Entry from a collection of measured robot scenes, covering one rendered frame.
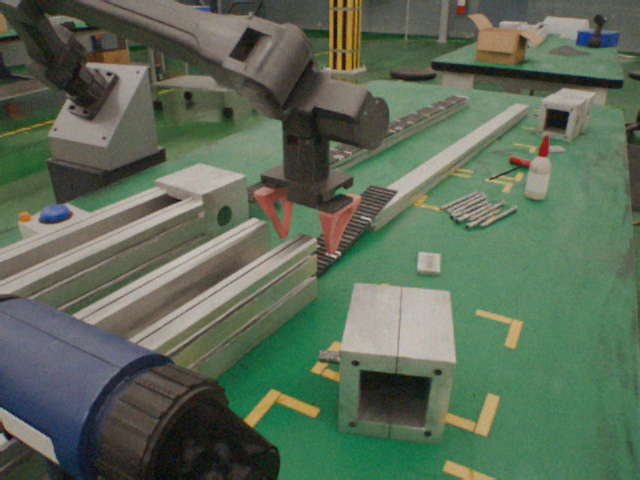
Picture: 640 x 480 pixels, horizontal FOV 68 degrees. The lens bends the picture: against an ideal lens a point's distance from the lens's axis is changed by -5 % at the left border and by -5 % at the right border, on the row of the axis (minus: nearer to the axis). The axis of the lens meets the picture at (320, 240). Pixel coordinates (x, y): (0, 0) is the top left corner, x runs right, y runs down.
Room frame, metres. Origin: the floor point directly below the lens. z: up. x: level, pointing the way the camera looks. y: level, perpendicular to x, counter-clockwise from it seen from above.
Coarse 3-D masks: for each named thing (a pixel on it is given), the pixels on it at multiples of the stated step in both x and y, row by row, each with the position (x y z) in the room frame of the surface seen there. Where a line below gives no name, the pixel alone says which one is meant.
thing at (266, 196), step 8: (264, 184) 0.61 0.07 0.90; (256, 192) 0.59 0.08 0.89; (264, 192) 0.59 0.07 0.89; (272, 192) 0.59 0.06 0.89; (280, 192) 0.60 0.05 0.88; (256, 200) 0.59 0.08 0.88; (264, 200) 0.58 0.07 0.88; (272, 200) 0.59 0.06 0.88; (264, 208) 0.59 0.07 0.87; (272, 208) 0.59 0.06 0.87; (288, 208) 0.61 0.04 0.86; (272, 216) 0.59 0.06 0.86; (288, 216) 0.61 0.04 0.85; (280, 224) 0.60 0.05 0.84; (288, 224) 0.61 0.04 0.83; (280, 232) 0.60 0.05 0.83; (288, 232) 0.61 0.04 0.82
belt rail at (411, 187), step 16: (512, 112) 1.39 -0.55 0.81; (480, 128) 1.21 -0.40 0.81; (496, 128) 1.21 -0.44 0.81; (464, 144) 1.07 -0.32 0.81; (480, 144) 1.11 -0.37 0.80; (432, 160) 0.96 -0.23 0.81; (448, 160) 0.96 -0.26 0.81; (464, 160) 1.02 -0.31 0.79; (416, 176) 0.87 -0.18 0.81; (432, 176) 0.88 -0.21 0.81; (400, 192) 0.79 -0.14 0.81; (416, 192) 0.83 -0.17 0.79; (384, 208) 0.72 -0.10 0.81; (400, 208) 0.77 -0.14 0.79; (384, 224) 0.72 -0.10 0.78
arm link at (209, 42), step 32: (0, 0) 0.65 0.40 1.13; (32, 0) 0.65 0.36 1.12; (64, 0) 0.63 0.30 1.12; (96, 0) 0.61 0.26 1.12; (128, 0) 0.60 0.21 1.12; (160, 0) 0.59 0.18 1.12; (128, 32) 0.60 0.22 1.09; (160, 32) 0.57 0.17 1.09; (192, 32) 0.55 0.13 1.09; (224, 32) 0.55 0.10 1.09; (256, 32) 0.55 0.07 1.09; (288, 32) 0.54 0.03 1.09; (192, 64) 0.58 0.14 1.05; (224, 64) 0.52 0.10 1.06; (256, 64) 0.51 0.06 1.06; (288, 64) 0.52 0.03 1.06
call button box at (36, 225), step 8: (72, 208) 0.66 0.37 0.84; (32, 216) 0.63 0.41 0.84; (72, 216) 0.63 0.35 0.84; (80, 216) 0.63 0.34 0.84; (24, 224) 0.60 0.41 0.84; (32, 224) 0.60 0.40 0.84; (40, 224) 0.60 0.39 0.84; (48, 224) 0.60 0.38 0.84; (56, 224) 0.60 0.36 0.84; (24, 232) 0.61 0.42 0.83; (32, 232) 0.59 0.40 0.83; (40, 232) 0.58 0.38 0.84
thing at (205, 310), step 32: (256, 224) 0.55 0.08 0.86; (192, 256) 0.47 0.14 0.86; (224, 256) 0.49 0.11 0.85; (256, 256) 0.53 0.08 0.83; (288, 256) 0.47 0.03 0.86; (128, 288) 0.41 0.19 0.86; (160, 288) 0.41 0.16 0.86; (192, 288) 0.45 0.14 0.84; (224, 288) 0.41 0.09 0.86; (256, 288) 0.43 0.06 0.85; (288, 288) 0.47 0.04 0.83; (96, 320) 0.36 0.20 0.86; (128, 320) 0.38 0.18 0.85; (160, 320) 0.35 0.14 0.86; (192, 320) 0.36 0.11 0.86; (224, 320) 0.39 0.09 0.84; (256, 320) 0.43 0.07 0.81; (160, 352) 0.32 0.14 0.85; (192, 352) 0.35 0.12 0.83; (224, 352) 0.38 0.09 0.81; (0, 448) 0.21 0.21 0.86
